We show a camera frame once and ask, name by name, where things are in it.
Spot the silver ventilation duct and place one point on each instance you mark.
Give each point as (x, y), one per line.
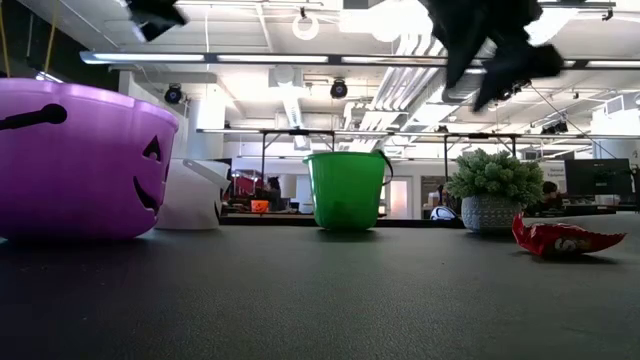
(457, 92)

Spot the black computer monitor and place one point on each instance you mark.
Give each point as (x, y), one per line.
(597, 177)

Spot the person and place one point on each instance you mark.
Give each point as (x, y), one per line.
(550, 190)
(274, 195)
(442, 196)

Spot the green plant in grey pot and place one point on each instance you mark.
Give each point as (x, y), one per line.
(492, 215)

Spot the red candy packet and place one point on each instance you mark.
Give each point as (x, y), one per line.
(560, 242)

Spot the white pumpkin face bucket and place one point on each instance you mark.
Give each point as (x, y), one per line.
(190, 200)

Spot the overhead light bar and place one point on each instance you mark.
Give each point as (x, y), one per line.
(150, 57)

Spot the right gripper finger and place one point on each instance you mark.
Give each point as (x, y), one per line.
(525, 65)
(462, 57)

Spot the black table mat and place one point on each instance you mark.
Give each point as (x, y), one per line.
(250, 300)

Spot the small orange bucket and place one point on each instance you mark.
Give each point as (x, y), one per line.
(260, 206)

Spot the black ceiling spotlight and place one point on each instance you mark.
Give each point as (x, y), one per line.
(339, 89)
(173, 94)

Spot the green plastic bucket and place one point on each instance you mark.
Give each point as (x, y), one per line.
(345, 195)

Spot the purple pumpkin face bucket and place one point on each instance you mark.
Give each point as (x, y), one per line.
(75, 190)

